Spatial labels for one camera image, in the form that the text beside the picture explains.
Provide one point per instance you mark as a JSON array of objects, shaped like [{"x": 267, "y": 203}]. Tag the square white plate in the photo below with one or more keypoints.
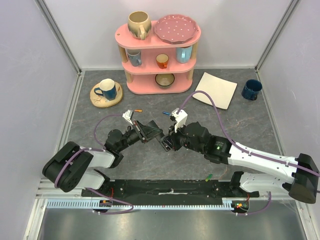
[{"x": 221, "y": 91}]

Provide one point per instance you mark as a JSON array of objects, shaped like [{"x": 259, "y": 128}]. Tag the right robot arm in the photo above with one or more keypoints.
[{"x": 299, "y": 176}]

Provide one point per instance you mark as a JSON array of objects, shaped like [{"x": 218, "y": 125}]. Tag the beige round saucer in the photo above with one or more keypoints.
[{"x": 101, "y": 102}]

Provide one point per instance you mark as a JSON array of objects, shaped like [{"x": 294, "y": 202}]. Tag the black remote control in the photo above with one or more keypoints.
[{"x": 162, "y": 137}]

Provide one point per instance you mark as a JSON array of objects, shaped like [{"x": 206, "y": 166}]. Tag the pink dotted plate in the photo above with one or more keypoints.
[{"x": 175, "y": 28}]

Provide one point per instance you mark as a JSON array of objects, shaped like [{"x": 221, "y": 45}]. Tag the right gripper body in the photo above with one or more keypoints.
[{"x": 172, "y": 139}]

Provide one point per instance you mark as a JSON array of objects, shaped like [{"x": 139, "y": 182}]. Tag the grey blue mug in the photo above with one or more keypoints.
[{"x": 134, "y": 56}]

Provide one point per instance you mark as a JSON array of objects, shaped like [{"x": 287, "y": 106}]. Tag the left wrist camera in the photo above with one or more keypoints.
[{"x": 128, "y": 116}]

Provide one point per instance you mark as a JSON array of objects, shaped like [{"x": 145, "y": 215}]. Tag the light blue mug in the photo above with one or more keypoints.
[{"x": 183, "y": 54}]

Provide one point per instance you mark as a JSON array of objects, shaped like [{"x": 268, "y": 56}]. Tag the dark blue mug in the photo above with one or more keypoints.
[{"x": 251, "y": 89}]

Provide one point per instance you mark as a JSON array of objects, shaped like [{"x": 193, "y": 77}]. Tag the white cable duct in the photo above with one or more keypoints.
[{"x": 98, "y": 204}]

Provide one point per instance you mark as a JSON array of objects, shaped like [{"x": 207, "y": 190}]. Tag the green battery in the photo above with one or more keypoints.
[{"x": 208, "y": 177}]

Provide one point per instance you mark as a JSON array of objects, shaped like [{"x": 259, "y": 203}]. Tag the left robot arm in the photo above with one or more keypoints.
[{"x": 67, "y": 167}]

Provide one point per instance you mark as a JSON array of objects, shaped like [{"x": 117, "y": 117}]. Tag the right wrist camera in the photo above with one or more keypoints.
[{"x": 179, "y": 117}]

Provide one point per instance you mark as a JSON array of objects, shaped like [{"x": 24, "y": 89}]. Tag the pink three-tier shelf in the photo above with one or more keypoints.
[{"x": 141, "y": 79}]

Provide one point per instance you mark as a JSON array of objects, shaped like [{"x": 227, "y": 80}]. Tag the dark patterned bowl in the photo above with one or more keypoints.
[{"x": 164, "y": 80}]

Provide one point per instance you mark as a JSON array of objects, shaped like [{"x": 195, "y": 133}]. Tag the blue mug cream interior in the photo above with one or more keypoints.
[{"x": 106, "y": 89}]

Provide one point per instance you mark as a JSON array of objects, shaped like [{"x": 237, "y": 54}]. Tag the beige ceramic mug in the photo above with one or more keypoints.
[{"x": 139, "y": 24}]

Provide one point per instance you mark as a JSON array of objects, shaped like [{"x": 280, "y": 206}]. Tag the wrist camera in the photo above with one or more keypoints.
[
  {"x": 128, "y": 116},
  {"x": 179, "y": 117}
]

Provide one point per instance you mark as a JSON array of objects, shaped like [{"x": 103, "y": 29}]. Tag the small orange cup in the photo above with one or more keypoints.
[{"x": 162, "y": 60}]

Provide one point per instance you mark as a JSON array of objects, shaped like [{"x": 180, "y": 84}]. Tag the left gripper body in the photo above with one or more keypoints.
[{"x": 138, "y": 127}]

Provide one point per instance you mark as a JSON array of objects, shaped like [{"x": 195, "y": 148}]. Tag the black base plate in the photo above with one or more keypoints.
[{"x": 182, "y": 191}]

